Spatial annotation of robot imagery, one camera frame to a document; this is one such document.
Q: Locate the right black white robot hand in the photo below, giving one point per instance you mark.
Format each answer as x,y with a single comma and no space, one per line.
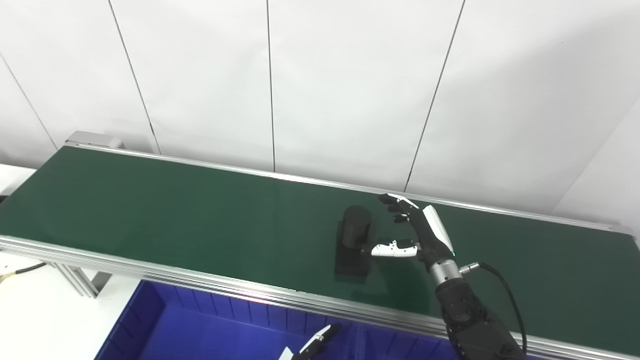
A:
430,240

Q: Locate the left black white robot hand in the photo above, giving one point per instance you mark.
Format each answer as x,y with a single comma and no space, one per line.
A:
312,347

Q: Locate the black cylinder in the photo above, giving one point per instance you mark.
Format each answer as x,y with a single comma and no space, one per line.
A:
355,225

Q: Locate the blue plastic bin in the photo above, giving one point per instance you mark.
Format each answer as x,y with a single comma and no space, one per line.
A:
200,335
400,347

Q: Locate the green conveyor belt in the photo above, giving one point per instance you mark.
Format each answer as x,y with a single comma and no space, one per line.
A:
200,220
200,285

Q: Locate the aluminium conveyor leg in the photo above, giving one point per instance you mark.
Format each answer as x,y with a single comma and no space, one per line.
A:
80,280

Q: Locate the grey conveyor end box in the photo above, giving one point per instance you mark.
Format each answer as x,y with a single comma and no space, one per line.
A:
95,139

